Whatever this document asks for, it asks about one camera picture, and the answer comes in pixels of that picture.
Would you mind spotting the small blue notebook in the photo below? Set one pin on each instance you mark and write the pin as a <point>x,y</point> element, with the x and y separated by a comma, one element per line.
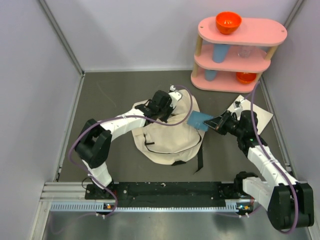
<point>196,120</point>

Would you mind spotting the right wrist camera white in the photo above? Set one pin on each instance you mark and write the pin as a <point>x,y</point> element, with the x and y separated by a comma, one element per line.
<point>238,106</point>

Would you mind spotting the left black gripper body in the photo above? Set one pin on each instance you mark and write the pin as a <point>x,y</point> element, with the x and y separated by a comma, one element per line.
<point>163,112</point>

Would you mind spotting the blue cup on bottom shelf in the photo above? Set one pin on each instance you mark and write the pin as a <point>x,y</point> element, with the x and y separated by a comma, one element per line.
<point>209,75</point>

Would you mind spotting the pink three-tier shelf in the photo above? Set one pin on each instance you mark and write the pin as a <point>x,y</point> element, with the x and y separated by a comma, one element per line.
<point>262,33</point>

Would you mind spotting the orange bowl on bottom shelf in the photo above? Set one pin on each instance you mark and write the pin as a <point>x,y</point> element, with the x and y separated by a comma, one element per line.
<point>246,77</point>

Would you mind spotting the orange bowl on top shelf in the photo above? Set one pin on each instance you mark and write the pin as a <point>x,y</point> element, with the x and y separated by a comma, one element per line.
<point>228,22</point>

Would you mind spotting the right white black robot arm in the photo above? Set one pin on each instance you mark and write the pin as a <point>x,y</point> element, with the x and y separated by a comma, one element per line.
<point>289,203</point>

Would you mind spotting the orange bowl on shelf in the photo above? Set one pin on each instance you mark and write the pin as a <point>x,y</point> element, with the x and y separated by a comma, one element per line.
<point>246,77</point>
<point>228,22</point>

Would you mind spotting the cream canvas student backpack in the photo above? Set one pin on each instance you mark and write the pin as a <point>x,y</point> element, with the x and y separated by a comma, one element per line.
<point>175,144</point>

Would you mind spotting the clear glass on middle shelf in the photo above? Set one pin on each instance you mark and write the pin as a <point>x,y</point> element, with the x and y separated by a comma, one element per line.
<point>244,51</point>

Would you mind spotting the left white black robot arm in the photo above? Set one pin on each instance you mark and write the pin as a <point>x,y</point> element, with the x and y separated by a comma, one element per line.
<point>96,137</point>

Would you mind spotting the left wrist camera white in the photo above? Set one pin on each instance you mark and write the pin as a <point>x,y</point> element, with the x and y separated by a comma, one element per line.
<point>175,96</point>

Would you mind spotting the blue cup on middle shelf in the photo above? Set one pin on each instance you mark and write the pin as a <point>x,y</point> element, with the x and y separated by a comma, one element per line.
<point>219,52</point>

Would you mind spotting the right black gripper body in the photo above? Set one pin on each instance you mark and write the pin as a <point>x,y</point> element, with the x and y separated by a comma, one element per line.
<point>232,126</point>

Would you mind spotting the blue cup on shelf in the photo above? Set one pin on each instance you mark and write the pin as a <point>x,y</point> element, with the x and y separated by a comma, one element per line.
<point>219,52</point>
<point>209,75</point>

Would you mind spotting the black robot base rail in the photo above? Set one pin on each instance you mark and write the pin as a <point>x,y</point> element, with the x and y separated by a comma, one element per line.
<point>173,194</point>

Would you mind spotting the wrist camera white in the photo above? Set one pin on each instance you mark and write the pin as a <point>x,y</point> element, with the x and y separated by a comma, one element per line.
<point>238,106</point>
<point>175,96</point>

